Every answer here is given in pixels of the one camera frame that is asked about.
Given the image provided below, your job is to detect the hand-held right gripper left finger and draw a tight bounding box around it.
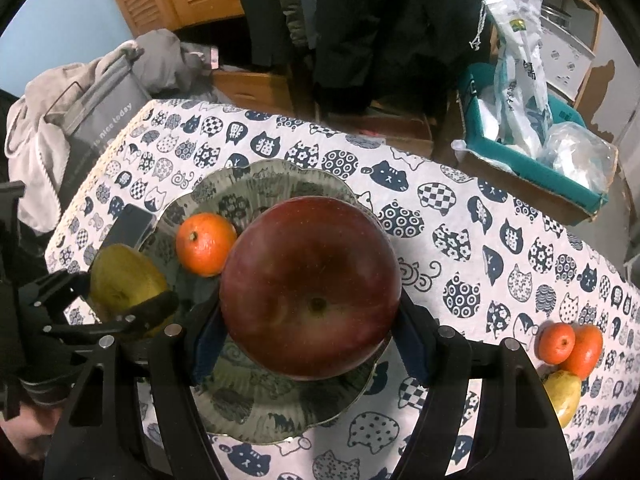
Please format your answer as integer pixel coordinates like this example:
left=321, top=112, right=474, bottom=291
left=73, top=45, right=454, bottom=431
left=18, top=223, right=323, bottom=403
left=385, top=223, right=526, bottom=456
left=44, top=305, right=236, bottom=480

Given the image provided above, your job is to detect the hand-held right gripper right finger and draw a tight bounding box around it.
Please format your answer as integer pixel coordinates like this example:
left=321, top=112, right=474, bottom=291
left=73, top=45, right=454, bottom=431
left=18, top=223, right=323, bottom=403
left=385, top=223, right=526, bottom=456
left=390, top=295, right=573, bottom=480

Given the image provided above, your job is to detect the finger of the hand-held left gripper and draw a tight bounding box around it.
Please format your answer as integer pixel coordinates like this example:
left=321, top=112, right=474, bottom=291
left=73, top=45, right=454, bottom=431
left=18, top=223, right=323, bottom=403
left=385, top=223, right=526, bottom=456
left=42, top=290, right=180, bottom=341
left=17, top=270, right=93, bottom=311

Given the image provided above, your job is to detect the yellow pear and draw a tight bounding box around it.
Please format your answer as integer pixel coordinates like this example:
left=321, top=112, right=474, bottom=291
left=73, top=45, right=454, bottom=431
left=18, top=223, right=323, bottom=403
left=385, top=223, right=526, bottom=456
left=89, top=244, right=173, bottom=338
left=542, top=370, right=583, bottom=429

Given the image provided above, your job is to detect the green glass bowl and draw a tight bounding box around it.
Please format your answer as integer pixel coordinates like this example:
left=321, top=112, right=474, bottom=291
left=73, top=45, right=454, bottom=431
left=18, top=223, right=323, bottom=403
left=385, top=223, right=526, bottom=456
left=137, top=159, right=396, bottom=445

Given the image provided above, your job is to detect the dark red apple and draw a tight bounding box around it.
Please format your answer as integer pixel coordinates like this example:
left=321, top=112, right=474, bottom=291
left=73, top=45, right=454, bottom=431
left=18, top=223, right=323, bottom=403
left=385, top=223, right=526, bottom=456
left=219, top=196, right=402, bottom=380

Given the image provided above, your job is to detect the small orange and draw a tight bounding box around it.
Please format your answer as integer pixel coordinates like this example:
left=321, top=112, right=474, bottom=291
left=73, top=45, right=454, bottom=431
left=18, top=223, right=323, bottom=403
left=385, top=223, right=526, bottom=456
left=537, top=322, right=577, bottom=365

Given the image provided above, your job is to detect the large orange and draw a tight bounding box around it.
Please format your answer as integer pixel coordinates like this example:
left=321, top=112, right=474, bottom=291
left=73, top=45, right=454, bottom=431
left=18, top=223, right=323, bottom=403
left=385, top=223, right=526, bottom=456
left=564, top=324, right=605, bottom=381

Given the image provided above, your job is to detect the person's left hand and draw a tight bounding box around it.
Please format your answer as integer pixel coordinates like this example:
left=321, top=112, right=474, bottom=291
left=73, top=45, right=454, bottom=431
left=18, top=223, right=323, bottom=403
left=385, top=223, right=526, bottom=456
left=0, top=405, right=56, bottom=461

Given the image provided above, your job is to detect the dark smartphone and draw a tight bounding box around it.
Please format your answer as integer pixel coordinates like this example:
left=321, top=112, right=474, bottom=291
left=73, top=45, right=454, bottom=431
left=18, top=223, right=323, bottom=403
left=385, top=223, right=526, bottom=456
left=102, top=203, right=158, bottom=251

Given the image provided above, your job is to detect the cat print tablecloth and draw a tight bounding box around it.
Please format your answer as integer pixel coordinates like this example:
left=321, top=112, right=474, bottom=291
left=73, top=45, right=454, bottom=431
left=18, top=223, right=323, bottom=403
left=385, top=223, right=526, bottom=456
left=44, top=99, right=640, bottom=480

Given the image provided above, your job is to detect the beige hoodie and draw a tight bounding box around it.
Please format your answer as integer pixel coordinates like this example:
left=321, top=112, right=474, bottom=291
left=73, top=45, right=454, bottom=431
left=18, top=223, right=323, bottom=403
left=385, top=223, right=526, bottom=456
left=5, top=42, right=146, bottom=233

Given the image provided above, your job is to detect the grey fabric bag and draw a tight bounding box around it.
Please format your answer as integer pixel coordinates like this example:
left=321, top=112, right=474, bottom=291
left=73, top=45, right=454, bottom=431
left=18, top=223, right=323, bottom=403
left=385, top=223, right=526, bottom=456
left=42, top=55, right=153, bottom=196

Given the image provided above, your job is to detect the large cardboard box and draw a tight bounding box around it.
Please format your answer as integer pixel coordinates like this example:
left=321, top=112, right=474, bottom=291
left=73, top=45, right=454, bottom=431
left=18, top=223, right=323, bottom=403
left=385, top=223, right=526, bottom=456
left=452, top=145, right=601, bottom=226

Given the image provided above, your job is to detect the teal cardboard box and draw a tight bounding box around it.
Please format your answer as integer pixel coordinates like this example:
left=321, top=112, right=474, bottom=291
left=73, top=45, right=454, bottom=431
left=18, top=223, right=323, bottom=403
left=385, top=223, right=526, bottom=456
left=457, top=62, right=611, bottom=211

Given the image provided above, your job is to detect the small cardboard box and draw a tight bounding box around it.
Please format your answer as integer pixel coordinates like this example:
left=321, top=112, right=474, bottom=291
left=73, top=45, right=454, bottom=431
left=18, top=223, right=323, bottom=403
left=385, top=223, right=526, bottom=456
left=315, top=100, right=436, bottom=158

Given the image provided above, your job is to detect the wooden drawer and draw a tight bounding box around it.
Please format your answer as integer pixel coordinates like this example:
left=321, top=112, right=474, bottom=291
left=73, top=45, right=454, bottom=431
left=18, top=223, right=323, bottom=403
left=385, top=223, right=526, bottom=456
left=210, top=67, right=293, bottom=116

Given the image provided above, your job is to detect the clear plastic bag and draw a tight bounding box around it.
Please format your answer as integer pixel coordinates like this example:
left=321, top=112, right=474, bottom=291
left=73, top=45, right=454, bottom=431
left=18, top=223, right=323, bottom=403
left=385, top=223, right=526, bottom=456
left=537, top=121, right=620, bottom=196

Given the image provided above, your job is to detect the grey garment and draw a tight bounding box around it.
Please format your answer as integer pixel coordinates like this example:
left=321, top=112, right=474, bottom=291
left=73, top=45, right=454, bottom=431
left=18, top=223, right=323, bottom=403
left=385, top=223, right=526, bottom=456
left=130, top=29, right=221, bottom=101

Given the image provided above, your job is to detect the printed plastic bag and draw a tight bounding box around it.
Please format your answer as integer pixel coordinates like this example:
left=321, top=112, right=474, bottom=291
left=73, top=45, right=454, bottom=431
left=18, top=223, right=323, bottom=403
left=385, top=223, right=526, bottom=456
left=462, top=0, right=556, bottom=156

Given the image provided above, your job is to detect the dark green jacket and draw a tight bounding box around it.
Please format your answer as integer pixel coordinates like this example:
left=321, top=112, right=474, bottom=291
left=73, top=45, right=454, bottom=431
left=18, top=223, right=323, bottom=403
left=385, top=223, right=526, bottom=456
left=239, top=0, right=296, bottom=68

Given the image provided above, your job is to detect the black coat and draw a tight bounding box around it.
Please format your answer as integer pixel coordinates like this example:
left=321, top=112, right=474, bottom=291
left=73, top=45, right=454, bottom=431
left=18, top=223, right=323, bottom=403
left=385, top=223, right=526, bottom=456
left=310, top=0, right=481, bottom=116

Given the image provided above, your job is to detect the white drawer box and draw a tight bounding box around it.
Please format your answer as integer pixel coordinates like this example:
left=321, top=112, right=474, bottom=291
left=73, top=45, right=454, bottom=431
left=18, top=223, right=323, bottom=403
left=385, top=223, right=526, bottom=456
left=537, top=15, right=598, bottom=101

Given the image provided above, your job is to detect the grey jacket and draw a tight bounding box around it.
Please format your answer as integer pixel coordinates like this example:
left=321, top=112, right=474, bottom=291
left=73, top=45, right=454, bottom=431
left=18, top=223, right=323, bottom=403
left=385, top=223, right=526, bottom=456
left=285, top=0, right=321, bottom=51

